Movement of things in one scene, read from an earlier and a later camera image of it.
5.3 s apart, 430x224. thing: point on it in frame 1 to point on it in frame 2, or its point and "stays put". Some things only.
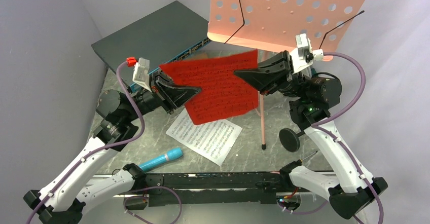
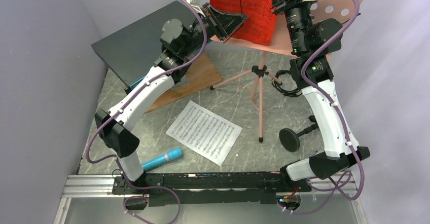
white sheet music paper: x=214 y=139 stays put
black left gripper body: x=164 y=97 to x=213 y=25
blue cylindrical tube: x=172 y=154 stays put
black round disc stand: x=289 y=139 stays put
